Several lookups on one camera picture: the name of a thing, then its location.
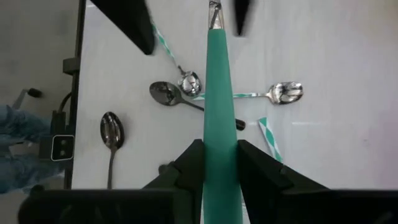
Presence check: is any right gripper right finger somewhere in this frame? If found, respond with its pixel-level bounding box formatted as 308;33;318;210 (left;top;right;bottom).
237;139;329;224

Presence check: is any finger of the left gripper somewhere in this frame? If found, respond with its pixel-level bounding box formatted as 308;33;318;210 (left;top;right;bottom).
89;0;157;56
232;0;252;37

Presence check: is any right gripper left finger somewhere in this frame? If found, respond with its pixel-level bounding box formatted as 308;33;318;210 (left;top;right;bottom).
141;139;205;224

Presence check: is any teal white patterned handle spoon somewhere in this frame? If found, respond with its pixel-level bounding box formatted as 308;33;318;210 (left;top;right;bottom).
151;24;203;97
192;81;304;106

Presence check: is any black metal spoon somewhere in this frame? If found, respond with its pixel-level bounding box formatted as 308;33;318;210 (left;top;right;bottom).
149;81;247;131
99;111;126;190

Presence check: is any gray clamp lever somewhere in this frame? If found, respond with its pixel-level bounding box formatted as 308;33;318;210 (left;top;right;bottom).
11;88;44;110

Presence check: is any blue fabric bundle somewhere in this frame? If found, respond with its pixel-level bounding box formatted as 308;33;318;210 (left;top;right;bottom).
0;104;65;194

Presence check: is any checkered teal handle top left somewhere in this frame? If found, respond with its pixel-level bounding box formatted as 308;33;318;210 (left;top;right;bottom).
257;116;284;163

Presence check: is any black camera cable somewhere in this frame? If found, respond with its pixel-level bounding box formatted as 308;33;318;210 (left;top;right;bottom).
50;92;73;136

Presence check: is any small black depth camera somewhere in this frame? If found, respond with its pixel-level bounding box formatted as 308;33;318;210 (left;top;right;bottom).
39;133;76;162

